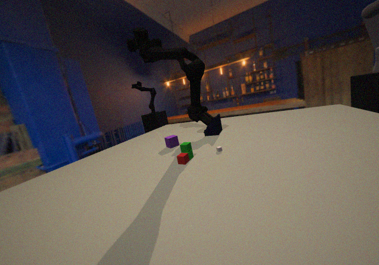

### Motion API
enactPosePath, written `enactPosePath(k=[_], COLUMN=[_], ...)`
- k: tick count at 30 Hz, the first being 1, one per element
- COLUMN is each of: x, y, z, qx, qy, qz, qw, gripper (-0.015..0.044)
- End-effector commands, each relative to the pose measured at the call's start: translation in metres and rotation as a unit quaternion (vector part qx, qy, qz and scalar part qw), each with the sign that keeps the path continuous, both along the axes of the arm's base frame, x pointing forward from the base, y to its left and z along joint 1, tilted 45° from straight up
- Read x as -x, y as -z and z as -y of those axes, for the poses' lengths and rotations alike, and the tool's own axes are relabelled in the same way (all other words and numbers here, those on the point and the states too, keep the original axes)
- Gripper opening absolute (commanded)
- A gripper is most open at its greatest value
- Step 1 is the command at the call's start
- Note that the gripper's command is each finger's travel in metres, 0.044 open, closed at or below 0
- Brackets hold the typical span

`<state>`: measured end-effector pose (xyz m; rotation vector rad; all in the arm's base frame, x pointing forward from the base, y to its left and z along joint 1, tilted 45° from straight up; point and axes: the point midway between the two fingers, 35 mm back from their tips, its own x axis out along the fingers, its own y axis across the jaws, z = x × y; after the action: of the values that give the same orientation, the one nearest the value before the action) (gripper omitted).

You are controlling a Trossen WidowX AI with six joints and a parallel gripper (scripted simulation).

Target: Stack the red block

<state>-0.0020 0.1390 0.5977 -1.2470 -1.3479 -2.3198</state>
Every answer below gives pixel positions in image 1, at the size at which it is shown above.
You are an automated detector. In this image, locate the green block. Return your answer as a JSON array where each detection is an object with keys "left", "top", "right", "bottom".
[
  {"left": 188, "top": 150, "right": 194, "bottom": 160},
  {"left": 180, "top": 142, "right": 192, "bottom": 153}
]

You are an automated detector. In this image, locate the red block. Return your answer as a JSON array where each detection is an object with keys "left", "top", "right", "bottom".
[{"left": 176, "top": 153, "right": 190, "bottom": 165}]

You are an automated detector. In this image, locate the purple block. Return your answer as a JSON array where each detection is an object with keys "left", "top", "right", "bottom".
[{"left": 165, "top": 135, "right": 179, "bottom": 148}]

